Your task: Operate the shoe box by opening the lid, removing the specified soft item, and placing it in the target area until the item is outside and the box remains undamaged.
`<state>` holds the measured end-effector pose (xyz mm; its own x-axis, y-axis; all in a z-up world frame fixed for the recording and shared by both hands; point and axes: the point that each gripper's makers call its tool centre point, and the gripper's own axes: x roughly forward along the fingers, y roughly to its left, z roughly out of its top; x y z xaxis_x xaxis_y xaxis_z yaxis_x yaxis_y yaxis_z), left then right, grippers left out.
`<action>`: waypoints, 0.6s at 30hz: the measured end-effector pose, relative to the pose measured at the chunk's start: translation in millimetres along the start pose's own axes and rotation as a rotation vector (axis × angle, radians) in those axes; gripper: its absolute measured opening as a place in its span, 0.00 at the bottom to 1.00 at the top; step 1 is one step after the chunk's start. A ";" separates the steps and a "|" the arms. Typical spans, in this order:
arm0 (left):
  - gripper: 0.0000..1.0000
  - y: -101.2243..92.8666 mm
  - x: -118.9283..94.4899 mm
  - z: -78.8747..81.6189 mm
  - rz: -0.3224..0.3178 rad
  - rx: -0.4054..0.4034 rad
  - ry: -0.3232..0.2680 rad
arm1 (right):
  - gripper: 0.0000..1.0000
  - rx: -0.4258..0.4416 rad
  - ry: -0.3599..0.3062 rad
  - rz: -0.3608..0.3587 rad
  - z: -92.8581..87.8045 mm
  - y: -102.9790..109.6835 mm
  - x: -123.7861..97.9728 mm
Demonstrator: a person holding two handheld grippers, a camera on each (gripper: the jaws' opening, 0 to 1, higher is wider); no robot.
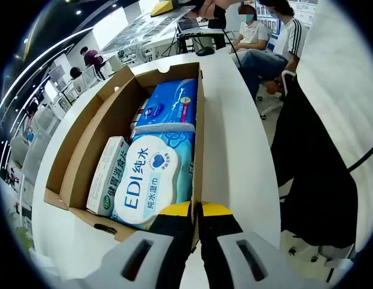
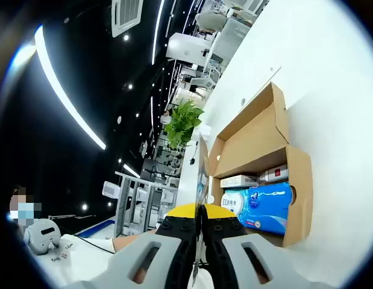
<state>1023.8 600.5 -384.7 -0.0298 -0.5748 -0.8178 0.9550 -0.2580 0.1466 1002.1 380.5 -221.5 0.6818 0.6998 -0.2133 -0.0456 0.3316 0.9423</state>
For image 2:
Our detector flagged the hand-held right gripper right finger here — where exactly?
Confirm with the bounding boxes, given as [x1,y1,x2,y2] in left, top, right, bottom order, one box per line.
[201,204,331,289]

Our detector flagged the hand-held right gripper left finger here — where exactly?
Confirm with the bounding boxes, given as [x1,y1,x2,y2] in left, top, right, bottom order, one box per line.
[80,202,202,289]

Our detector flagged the bright blue soft wipes pack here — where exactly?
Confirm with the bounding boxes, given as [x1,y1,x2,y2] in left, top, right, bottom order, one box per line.
[236,181,297,236]

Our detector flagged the white medicine box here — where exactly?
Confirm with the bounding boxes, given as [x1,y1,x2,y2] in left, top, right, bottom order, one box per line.
[219,175,260,190]

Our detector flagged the silver red bottle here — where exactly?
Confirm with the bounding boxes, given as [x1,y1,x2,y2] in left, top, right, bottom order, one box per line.
[257,164,290,183]

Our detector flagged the brown cardboard shoe box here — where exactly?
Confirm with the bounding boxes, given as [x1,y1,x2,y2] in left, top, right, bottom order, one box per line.
[207,81,313,248]

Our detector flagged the grey metal rack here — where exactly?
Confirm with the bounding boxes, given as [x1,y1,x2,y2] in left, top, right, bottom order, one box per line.
[102,170,181,239]

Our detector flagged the white chest device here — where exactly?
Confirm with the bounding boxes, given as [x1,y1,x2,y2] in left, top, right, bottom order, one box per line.
[23,219,62,256]

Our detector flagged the green potted plant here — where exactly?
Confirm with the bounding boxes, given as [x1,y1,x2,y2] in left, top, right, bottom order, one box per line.
[164,99,212,150]

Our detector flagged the white pillar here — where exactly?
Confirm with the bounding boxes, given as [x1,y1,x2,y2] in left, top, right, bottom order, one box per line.
[166,32,214,64]

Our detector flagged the white background desk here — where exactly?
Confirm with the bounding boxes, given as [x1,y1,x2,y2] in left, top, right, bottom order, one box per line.
[204,16,254,76]

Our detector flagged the long ceiling light strip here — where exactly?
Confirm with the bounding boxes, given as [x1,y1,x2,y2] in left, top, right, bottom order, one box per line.
[151,0,166,66]
[34,25,107,151]

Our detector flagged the ceiling air conditioner vent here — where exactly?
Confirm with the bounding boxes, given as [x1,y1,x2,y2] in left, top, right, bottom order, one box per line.
[111,0,144,39]

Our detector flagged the black device cable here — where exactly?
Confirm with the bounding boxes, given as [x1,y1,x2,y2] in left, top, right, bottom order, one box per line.
[74,234,114,256]

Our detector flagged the black desk cable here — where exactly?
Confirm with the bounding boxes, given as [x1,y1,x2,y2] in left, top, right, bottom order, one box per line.
[189,141,199,166]

